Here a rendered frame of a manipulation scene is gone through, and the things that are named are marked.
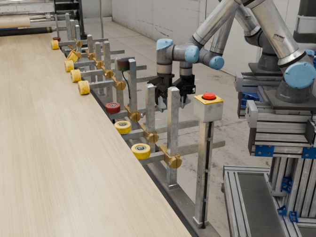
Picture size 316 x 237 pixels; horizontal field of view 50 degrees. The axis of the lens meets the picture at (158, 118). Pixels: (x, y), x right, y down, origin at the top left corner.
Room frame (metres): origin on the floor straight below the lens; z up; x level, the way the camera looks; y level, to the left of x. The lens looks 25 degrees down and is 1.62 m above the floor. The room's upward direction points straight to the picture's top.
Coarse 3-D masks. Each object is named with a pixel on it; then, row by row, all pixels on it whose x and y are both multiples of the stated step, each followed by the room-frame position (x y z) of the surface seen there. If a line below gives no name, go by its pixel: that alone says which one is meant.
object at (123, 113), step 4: (180, 104) 1.85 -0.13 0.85; (140, 108) 1.77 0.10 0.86; (144, 108) 1.77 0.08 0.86; (156, 108) 1.79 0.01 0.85; (120, 112) 1.71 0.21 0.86; (124, 112) 1.72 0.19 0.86; (140, 112) 1.75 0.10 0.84; (144, 112) 1.76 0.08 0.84; (112, 116) 1.69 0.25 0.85; (116, 116) 1.70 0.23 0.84; (120, 116) 1.71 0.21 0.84; (124, 116) 1.72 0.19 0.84
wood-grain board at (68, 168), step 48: (0, 48) 3.07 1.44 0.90; (48, 48) 3.07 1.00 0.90; (0, 96) 1.85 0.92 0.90; (48, 96) 1.85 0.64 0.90; (0, 144) 1.28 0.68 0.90; (48, 144) 1.28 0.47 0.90; (96, 144) 1.28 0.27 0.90; (0, 192) 0.94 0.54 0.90; (48, 192) 0.94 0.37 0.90; (96, 192) 0.94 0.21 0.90; (144, 192) 0.94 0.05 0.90
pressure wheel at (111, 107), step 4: (108, 104) 1.71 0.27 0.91; (112, 104) 1.70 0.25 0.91; (116, 104) 1.72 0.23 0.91; (108, 108) 1.67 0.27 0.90; (112, 108) 1.67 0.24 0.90; (116, 108) 1.67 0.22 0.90; (108, 112) 1.67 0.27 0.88; (112, 112) 1.67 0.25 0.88; (116, 112) 1.67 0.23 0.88; (112, 120) 1.70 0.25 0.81
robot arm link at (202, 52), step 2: (200, 50) 1.91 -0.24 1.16; (202, 50) 1.90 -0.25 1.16; (204, 50) 1.90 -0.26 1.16; (206, 50) 1.92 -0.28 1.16; (208, 50) 1.92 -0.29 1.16; (200, 52) 1.89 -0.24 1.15; (202, 52) 1.88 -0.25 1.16; (204, 52) 1.87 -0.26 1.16; (206, 52) 1.86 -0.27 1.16; (208, 52) 1.86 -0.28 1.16; (200, 54) 1.88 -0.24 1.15; (202, 54) 1.86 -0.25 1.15; (204, 54) 1.85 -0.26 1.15; (200, 56) 1.86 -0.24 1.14; (202, 56) 1.85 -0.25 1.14; (198, 58) 1.87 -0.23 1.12; (200, 58) 1.86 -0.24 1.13; (202, 58) 1.84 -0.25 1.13; (198, 60) 1.87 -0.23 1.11; (200, 60) 1.86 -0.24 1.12; (202, 60) 1.84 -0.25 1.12; (196, 62) 1.87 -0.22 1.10; (198, 62) 1.88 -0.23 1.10; (200, 62) 1.87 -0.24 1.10; (202, 62) 1.85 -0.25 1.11; (204, 64) 1.85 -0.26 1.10
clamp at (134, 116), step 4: (128, 108) 1.74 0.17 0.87; (128, 112) 1.71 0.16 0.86; (132, 112) 1.69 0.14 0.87; (136, 112) 1.69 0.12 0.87; (128, 116) 1.71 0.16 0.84; (132, 116) 1.66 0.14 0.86; (136, 116) 1.67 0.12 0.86; (140, 116) 1.68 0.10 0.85; (132, 120) 1.68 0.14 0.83; (136, 120) 1.67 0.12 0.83
